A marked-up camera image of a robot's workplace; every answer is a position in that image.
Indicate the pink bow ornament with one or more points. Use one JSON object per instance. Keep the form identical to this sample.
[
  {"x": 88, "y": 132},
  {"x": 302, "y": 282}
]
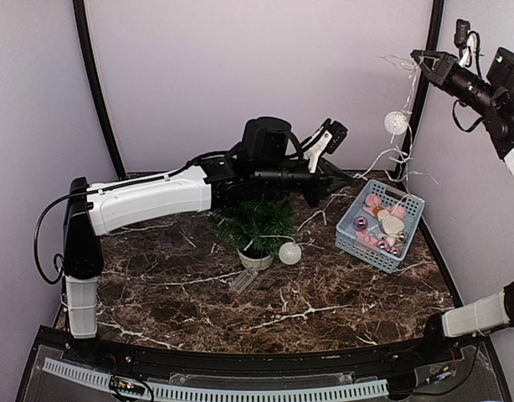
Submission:
[{"x": 372, "y": 204}]

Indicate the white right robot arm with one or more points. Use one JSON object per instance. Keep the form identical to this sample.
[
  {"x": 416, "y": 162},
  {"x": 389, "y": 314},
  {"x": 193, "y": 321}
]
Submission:
[{"x": 467, "y": 141}]

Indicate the white cable duct strip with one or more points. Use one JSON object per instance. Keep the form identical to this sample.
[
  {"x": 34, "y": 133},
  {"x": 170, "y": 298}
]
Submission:
[{"x": 133, "y": 389}]

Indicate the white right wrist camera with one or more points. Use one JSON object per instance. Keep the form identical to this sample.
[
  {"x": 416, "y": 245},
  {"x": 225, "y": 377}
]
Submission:
[{"x": 466, "y": 41}]

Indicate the blue plastic basket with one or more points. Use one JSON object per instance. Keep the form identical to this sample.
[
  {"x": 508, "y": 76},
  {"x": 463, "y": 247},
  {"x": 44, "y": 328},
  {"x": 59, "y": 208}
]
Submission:
[{"x": 379, "y": 226}]

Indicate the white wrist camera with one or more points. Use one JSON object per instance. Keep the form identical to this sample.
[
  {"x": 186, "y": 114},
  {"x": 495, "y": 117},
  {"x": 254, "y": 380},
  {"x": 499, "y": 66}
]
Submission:
[
  {"x": 466, "y": 41},
  {"x": 327, "y": 138}
]

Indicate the white tree pot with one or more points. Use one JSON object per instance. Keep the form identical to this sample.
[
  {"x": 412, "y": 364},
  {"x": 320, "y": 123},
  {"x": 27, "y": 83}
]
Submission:
[{"x": 251, "y": 259}]

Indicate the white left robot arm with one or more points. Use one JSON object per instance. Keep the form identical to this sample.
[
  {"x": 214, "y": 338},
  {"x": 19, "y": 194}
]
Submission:
[{"x": 93, "y": 210}]

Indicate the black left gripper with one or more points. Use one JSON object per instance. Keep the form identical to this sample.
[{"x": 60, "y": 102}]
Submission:
[{"x": 330, "y": 185}]

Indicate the small green christmas tree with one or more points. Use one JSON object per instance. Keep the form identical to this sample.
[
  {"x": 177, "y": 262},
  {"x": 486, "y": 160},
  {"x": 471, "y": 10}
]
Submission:
[{"x": 255, "y": 228}]

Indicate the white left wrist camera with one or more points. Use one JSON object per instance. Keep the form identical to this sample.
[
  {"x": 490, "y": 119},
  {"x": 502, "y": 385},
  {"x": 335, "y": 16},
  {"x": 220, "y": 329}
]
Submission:
[{"x": 327, "y": 138}]

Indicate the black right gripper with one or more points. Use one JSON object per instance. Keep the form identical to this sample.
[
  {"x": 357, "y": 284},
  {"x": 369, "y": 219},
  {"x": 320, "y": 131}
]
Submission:
[{"x": 442, "y": 72}]

